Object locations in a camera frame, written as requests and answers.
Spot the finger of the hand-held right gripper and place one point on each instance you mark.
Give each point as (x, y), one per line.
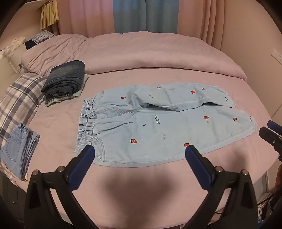
(274, 126)
(269, 136)

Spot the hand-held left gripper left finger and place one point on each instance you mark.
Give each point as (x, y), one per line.
(81, 167)

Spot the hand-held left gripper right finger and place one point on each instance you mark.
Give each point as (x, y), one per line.
(196, 167)

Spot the light blue strawberry print pants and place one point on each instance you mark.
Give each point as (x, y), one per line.
(154, 132)

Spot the pink bed sheet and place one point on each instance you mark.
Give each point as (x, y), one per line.
(132, 193)

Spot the folded light blue jeans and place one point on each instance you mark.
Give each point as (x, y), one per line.
(17, 149)

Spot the folded light green cloth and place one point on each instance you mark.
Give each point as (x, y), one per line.
(80, 93)

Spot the folded dark blue jeans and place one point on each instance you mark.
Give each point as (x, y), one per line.
(63, 77)

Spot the large plaid pillow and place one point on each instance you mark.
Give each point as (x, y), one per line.
(19, 96)

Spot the pink duvet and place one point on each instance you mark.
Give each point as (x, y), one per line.
(143, 52)

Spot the white cushion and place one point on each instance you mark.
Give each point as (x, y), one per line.
(15, 57)

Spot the pink curtain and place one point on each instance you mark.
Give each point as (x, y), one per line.
(198, 19)
(88, 15)

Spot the dark blue cloth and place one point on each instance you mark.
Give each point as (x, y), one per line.
(29, 45)

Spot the small plaid pillow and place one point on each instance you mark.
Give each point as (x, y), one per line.
(41, 36)

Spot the white plush toy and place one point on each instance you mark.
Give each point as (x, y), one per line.
(18, 41)

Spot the blue curtain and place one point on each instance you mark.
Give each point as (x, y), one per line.
(143, 13)

